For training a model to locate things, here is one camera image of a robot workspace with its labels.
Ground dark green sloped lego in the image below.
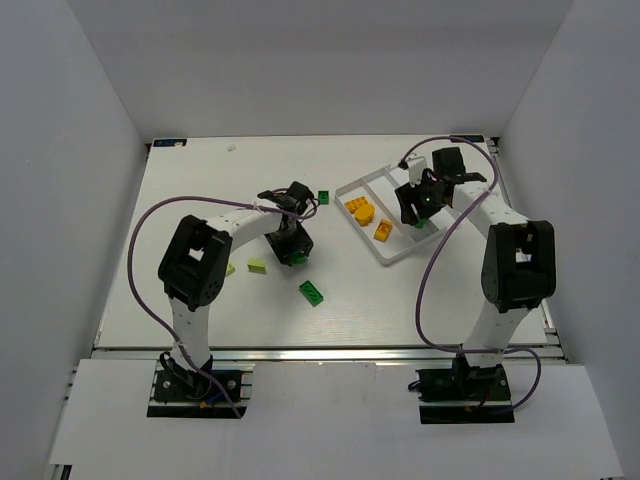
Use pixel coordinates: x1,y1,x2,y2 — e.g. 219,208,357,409
290,253,308,265

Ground orange small lego brick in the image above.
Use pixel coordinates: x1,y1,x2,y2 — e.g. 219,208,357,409
374,219,393,243

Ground light green wedge lego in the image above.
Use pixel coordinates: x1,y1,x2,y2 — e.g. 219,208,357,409
247,258,266,274

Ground orange round lego piece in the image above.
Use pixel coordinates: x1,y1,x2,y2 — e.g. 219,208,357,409
354,203,375,227

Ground dark green square lego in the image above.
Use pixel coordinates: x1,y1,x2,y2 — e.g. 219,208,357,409
318,190,330,205

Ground dark green 2x4 lego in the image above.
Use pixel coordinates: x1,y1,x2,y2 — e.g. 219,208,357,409
298,280,324,307

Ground orange 2x4 lego brick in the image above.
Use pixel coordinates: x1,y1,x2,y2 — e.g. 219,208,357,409
344,196,368,214

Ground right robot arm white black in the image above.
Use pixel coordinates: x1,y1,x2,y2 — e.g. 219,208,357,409
395,147,556,408

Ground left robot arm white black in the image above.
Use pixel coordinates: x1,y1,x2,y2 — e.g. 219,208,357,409
158,181,314,399

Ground white three-compartment tray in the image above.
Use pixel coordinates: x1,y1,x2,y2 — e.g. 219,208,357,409
334,165,454,266

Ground right blue corner label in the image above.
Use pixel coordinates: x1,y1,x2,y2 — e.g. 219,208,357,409
450,134,485,143

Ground blue corner label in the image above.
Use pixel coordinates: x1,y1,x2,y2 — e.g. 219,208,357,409
152,138,187,148
450,134,485,143

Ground left blue corner label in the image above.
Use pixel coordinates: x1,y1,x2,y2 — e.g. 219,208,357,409
152,138,187,148

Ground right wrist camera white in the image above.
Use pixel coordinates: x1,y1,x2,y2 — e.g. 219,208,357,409
398,156,428,187

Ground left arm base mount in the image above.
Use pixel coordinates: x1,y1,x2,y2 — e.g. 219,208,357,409
146,351,252,420

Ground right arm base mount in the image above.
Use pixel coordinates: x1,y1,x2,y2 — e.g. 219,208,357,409
407,365,515,425

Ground aluminium front rail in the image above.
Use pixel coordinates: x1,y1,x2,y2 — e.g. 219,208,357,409
92,344,566,365

